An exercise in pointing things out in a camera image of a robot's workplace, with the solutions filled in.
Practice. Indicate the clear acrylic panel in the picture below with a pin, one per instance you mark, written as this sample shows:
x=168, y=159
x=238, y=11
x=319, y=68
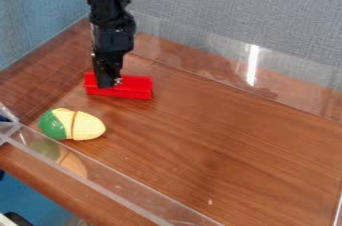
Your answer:
x=293, y=80
x=95, y=191

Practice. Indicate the red rectangular block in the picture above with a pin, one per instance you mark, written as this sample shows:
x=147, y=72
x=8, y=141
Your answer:
x=136, y=87

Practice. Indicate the clear acrylic left bracket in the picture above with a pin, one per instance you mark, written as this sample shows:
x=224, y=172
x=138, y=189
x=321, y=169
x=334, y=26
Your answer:
x=11, y=127

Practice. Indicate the green and yellow toy corn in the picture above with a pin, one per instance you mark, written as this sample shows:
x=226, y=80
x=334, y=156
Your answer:
x=64, y=124

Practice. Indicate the clear acrylic front panel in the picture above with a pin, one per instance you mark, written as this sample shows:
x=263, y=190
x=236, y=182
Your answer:
x=95, y=191

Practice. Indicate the clear acrylic back panel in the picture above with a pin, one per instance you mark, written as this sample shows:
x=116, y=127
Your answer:
x=293, y=80

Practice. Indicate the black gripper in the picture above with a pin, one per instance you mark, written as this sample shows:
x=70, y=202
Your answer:
x=112, y=40

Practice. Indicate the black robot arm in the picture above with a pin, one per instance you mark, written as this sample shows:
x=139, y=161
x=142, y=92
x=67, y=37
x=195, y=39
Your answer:
x=108, y=9

